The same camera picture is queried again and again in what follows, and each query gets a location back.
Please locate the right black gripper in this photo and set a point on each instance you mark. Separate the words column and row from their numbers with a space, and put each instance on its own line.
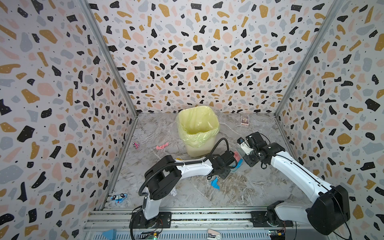
column 250, row 154

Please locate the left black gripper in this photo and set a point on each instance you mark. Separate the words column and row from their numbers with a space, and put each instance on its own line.
column 226, row 173

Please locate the teal hand brush white bristles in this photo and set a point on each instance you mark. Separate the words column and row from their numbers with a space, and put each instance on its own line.
column 244, row 149

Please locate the cream trash bin yellow bag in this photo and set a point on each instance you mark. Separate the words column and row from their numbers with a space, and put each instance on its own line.
column 198, row 128

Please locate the teal plastic dustpan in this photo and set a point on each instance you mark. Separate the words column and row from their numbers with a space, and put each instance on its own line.
column 237, row 166

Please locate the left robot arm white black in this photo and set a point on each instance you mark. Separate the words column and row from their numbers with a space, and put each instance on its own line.
column 161, row 178

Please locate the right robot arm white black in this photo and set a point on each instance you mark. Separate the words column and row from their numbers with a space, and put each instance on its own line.
column 329, row 208

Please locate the pink paper scrap far right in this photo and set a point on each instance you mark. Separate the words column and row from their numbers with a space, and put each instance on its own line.
column 237, row 156

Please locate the pink paper scrap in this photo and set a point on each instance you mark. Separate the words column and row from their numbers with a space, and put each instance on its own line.
column 237, row 156
column 161, row 147

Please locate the blue paper scrap lower left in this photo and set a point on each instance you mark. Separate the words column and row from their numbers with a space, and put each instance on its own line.
column 214, row 184

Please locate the small card box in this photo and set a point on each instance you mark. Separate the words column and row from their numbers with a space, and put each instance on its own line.
column 245, row 120

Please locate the white paper scrap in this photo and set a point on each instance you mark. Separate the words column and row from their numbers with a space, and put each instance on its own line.
column 173, row 192

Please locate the pink paper scrap far left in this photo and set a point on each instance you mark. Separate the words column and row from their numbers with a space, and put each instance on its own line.
column 161, row 147

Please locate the small pink toy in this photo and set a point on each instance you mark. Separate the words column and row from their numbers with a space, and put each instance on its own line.
column 136, row 145

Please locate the blue toy car sticker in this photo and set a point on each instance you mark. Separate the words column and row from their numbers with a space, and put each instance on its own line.
column 119, row 198

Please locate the blue triangular object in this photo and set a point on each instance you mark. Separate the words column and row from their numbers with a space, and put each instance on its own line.
column 110, row 234

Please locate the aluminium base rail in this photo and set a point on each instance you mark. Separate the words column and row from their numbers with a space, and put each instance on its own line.
column 234, row 223

